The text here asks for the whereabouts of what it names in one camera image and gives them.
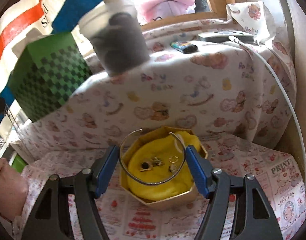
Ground white charging cable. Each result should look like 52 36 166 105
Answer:
229 35 306 213

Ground green checkered tissue box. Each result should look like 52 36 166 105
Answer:
7 33 92 122

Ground yellow cloth pouch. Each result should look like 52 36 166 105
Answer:
127 131 201 202

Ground person's hand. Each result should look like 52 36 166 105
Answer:
0 158 29 221

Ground gold octagonal jewelry box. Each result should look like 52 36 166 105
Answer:
119 126 208 210

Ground grey power bank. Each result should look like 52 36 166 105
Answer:
197 30 254 43

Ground small dark lighter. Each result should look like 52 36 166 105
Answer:
170 41 198 54

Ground pink garment outside window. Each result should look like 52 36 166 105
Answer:
139 0 195 23

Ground baby bear print cloth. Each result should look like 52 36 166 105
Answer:
21 1 297 160

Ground silver bangle bracelet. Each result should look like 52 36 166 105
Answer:
118 128 187 186

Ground gold cluster earring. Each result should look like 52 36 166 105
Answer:
151 157 164 167

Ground striped canvas tote bag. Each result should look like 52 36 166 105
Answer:
0 0 102 106

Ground wooden window frame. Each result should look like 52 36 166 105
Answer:
140 0 235 32

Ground clear plastic cup dark contents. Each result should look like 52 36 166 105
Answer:
78 0 150 76

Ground pink print bed sheet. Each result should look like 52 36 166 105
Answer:
22 129 306 239

